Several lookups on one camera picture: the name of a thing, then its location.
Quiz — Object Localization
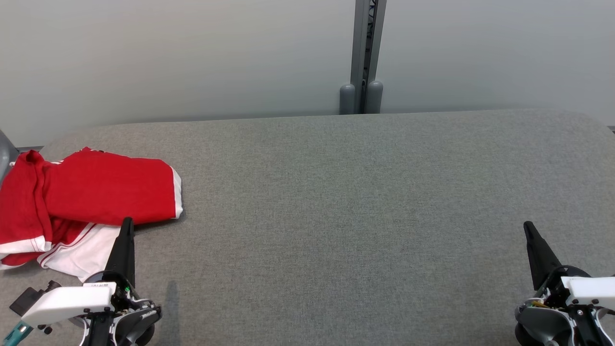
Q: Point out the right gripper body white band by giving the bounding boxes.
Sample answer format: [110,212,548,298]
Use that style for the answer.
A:
[533,265,615,310]

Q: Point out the red and white basketball jersey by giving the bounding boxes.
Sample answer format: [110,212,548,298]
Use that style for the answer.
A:
[0,150,123,283]

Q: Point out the red shorts with white stripes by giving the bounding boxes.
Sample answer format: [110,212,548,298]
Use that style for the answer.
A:
[42,147,184,227]

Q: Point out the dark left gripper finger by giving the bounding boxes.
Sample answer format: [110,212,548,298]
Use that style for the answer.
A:
[105,217,136,289]

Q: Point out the teal left camera connector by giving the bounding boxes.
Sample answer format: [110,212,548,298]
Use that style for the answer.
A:
[0,321,34,346]

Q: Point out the grey partition post with gap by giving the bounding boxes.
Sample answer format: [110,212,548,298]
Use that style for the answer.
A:
[350,0,387,114]

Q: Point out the grey rounded post foot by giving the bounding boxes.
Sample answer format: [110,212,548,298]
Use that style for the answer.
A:
[364,80,384,114]

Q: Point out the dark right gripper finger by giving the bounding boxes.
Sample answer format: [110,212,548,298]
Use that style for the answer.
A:
[523,221,563,291]

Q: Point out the grey curved object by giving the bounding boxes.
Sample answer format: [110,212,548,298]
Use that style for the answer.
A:
[0,129,20,183]

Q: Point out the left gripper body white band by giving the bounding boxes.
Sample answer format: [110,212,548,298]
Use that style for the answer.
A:
[22,272,140,328]

